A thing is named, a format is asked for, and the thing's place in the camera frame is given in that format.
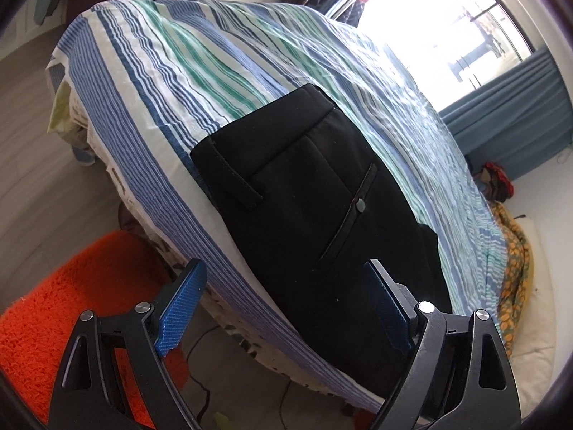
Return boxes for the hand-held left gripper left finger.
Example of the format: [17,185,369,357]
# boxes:
[47,258,209,430]

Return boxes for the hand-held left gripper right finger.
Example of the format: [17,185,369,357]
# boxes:
[362,259,522,430]

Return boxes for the black pants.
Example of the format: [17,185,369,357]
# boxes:
[190,83,453,401]

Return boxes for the orange shaggy rug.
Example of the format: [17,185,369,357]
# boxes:
[0,230,191,426]

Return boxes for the orange floral blanket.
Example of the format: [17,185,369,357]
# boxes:
[490,201,535,359]

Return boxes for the white pillow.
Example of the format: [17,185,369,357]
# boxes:
[506,215,570,361]

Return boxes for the red and black cloth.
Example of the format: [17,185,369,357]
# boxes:
[477,161,515,202]

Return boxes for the blue curtain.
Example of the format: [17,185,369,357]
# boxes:
[441,47,573,175]

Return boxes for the blue green striped blanket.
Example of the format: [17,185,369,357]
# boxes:
[46,0,509,413]

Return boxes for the yellow green cloth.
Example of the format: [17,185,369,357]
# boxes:
[47,83,72,133]

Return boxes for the window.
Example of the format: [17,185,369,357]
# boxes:
[322,0,560,113]

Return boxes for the red cloth at window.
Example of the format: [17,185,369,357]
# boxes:
[345,0,374,28]

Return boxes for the black floor cable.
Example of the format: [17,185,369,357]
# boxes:
[183,322,296,430]

